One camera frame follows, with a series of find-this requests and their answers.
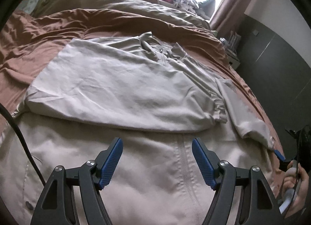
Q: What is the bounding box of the beige zip jacket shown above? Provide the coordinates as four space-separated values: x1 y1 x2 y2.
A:
13 33 274 224

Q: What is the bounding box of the white bedside table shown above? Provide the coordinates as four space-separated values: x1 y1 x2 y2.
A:
218 30 242 70

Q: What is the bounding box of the pink right curtain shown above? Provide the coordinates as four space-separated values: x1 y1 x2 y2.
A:
210 0 251 37

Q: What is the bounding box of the light blue pillow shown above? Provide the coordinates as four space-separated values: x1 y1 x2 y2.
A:
15 0 39 14

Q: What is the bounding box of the beige duvet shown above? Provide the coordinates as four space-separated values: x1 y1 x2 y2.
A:
32 0 210 30

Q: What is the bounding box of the brown bed sheet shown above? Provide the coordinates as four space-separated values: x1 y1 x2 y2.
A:
1 8 281 148

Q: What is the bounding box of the clothes pile on windowsill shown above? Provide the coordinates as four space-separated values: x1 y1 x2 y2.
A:
173 0 216 20

